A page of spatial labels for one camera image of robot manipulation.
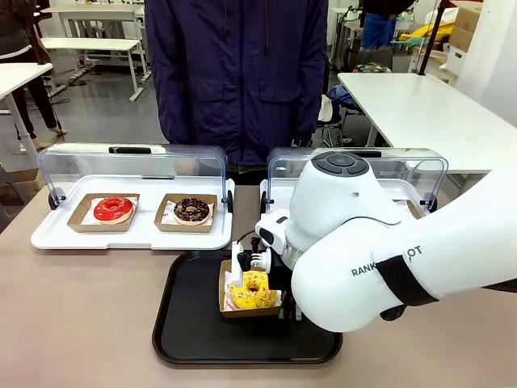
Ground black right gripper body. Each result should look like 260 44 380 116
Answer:
266 251 294 299

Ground yellow sprinkled donut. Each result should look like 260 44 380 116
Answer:
229 270 280 310

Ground black plastic serving tray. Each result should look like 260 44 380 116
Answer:
152 250 343 367

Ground chocolate chip donut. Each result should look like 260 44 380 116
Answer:
173 196 211 226

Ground red glazed donut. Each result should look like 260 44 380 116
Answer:
93 196 134 226

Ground person's right hand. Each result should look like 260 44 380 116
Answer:
174 158 200 175

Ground black office stool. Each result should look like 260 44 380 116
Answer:
313 116 353 150

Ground clear display case lid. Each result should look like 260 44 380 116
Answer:
38 141 234 213
266 146 450 213

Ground blue cloth on chair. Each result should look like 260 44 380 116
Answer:
326 86 368 123

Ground person in navy jacket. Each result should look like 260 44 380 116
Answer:
144 0 330 185

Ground large white table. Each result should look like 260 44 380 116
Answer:
337 72 517 175

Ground person in blue apron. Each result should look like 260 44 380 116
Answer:
358 0 418 73

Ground white storage box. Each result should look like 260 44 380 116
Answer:
438 44 466 77

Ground black stand pole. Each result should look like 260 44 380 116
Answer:
417 0 450 77

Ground yellow cloth bundle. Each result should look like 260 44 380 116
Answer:
410 20 454 44

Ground white height adjustable desk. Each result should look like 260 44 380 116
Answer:
40 37 149 103

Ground white office table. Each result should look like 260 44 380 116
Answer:
0 62 54 157

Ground person in dark clothes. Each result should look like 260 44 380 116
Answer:
0 0 69 150

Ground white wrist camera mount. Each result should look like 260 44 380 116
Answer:
230 232 271 293

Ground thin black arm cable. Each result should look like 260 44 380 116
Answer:
346 216 401 228

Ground black arm strap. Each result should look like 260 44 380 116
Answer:
376 253 442 309

